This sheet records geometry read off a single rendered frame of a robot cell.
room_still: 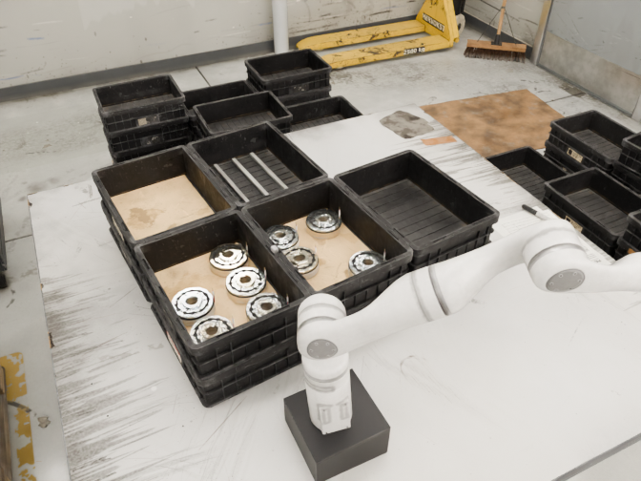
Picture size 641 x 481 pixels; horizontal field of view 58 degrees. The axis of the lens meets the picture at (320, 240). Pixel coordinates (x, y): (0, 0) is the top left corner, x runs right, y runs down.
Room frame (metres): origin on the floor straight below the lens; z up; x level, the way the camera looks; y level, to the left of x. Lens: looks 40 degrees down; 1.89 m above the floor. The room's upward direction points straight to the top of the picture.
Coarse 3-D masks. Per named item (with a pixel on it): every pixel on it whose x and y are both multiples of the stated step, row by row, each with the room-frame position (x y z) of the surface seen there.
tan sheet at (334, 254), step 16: (288, 224) 1.33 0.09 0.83; (304, 224) 1.33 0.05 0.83; (304, 240) 1.25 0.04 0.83; (320, 240) 1.25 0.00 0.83; (336, 240) 1.25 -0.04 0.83; (352, 240) 1.25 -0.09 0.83; (320, 256) 1.19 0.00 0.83; (336, 256) 1.19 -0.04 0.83; (320, 272) 1.12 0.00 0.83; (336, 272) 1.12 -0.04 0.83; (320, 288) 1.06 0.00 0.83
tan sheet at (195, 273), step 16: (208, 256) 1.19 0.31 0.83; (160, 272) 1.12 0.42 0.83; (176, 272) 1.12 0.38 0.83; (192, 272) 1.12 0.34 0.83; (208, 272) 1.12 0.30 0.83; (176, 288) 1.06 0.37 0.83; (208, 288) 1.06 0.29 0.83; (224, 288) 1.06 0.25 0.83; (272, 288) 1.06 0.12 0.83; (224, 304) 1.01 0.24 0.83; (240, 304) 1.01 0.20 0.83; (240, 320) 0.96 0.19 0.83
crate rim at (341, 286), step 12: (324, 180) 1.41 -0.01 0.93; (288, 192) 1.35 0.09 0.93; (348, 192) 1.35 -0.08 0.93; (252, 204) 1.29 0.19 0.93; (360, 204) 1.29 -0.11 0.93; (372, 216) 1.24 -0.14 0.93; (384, 228) 1.19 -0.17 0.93; (396, 240) 1.14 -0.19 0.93; (408, 252) 1.09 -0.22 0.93; (288, 264) 1.05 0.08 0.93; (384, 264) 1.05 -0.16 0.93; (396, 264) 1.06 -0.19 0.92; (300, 276) 1.01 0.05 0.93; (360, 276) 1.01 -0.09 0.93; (372, 276) 1.02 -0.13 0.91; (312, 288) 0.96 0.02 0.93; (324, 288) 0.96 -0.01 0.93; (336, 288) 0.97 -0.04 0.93; (348, 288) 0.99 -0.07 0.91
